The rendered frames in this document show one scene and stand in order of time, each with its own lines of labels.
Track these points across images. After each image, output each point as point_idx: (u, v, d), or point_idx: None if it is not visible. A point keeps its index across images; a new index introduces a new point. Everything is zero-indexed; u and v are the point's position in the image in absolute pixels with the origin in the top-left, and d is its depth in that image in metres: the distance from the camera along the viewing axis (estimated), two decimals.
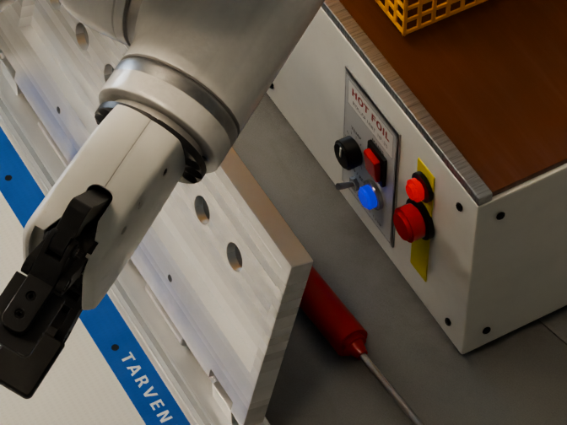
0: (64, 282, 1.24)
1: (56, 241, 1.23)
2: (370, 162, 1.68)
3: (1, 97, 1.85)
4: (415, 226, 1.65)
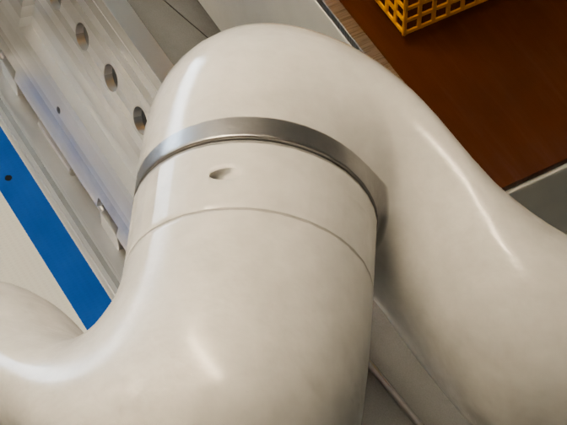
0: None
1: None
2: None
3: (1, 97, 1.85)
4: None
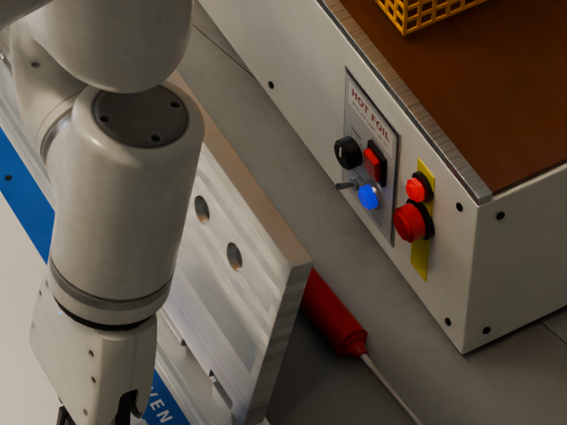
0: None
1: None
2: (370, 162, 1.68)
3: (1, 97, 1.85)
4: (415, 226, 1.65)
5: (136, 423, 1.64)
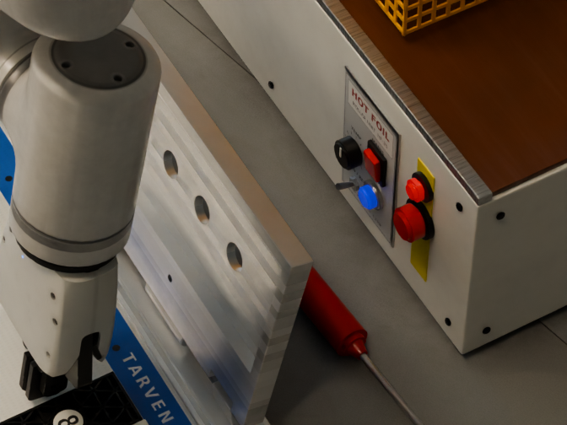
0: None
1: None
2: (370, 162, 1.68)
3: None
4: (415, 226, 1.65)
5: (137, 423, 1.64)
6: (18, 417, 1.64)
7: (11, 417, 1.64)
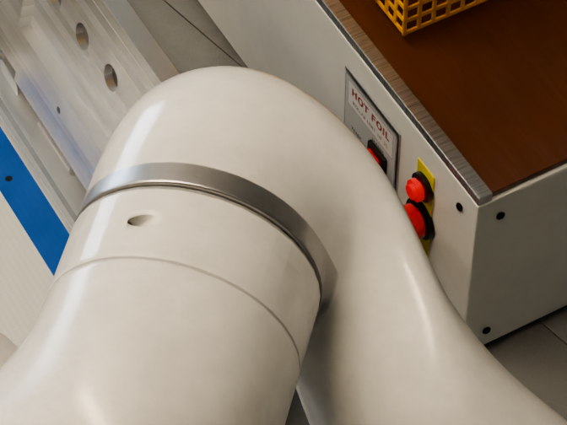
0: None
1: None
2: None
3: (1, 97, 1.85)
4: (415, 226, 1.65)
5: None
6: None
7: None
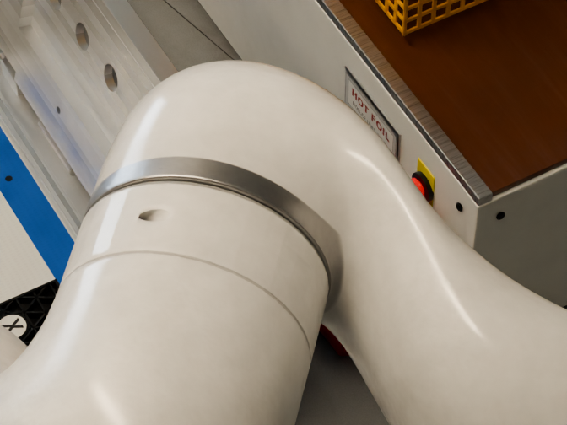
0: None
1: None
2: None
3: (1, 97, 1.85)
4: None
5: None
6: None
7: None
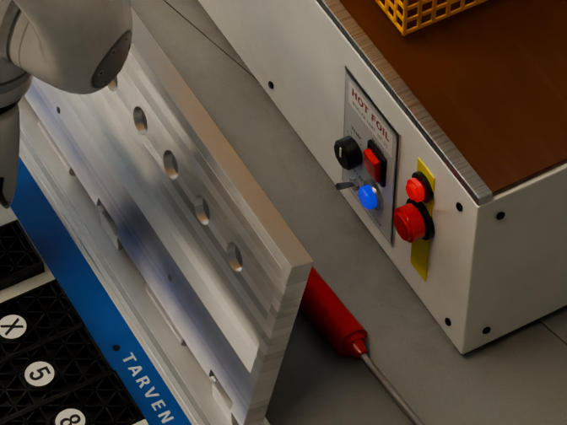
0: None
1: None
2: (370, 162, 1.68)
3: None
4: (415, 226, 1.65)
5: (137, 423, 1.64)
6: (20, 416, 1.64)
7: (13, 416, 1.64)
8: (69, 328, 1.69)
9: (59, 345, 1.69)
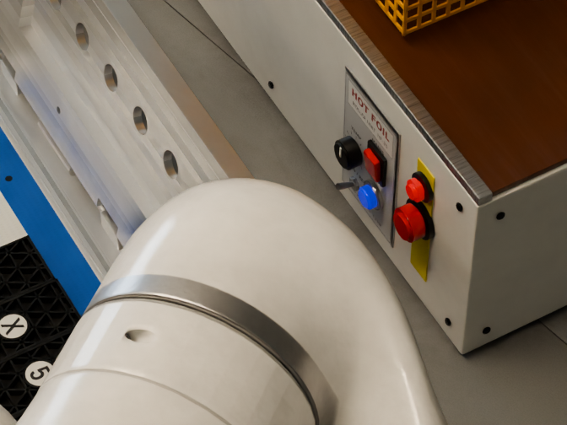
0: None
1: None
2: (370, 162, 1.68)
3: (1, 97, 1.85)
4: (415, 226, 1.65)
5: None
6: (21, 416, 1.65)
7: (13, 416, 1.64)
8: (70, 328, 1.69)
9: (60, 345, 1.69)
